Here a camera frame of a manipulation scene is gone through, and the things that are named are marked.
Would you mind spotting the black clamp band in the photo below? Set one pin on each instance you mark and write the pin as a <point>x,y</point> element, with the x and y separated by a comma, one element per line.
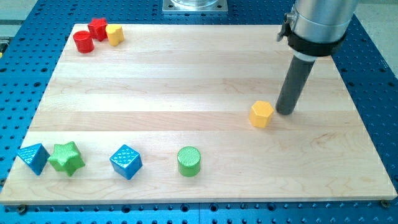
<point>311,37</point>

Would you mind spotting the green star block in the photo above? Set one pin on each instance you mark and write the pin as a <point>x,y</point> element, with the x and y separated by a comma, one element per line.
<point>66,158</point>

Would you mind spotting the red cylinder block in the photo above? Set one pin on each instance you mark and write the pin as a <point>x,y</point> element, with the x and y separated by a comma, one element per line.
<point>83,41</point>

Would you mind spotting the yellow hexagon block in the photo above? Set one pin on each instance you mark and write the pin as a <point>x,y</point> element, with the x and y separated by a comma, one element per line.
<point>261,114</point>

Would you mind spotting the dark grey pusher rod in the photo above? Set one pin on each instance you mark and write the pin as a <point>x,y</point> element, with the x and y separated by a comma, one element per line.
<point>293,85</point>

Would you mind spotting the green cylinder block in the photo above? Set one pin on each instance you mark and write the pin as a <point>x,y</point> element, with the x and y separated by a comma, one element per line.
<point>189,160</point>

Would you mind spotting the yellow heart block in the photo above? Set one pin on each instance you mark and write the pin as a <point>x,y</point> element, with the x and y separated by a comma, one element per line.
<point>114,34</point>

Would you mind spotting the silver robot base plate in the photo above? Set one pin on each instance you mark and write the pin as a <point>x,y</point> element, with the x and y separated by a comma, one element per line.
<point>174,6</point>

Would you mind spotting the light wooden board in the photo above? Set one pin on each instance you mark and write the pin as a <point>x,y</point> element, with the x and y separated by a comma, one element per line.
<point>170,86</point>

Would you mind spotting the red star block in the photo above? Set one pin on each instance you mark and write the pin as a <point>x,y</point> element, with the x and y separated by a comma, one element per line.
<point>97,28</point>

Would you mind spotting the blue cube block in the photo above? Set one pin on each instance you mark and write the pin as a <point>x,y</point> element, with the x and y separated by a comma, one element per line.
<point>126,161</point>

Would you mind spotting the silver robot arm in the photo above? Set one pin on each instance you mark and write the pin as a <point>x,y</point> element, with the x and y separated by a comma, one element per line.
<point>329,12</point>

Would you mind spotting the blue triangle block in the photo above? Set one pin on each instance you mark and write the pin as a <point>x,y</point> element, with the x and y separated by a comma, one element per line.
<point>35,157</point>

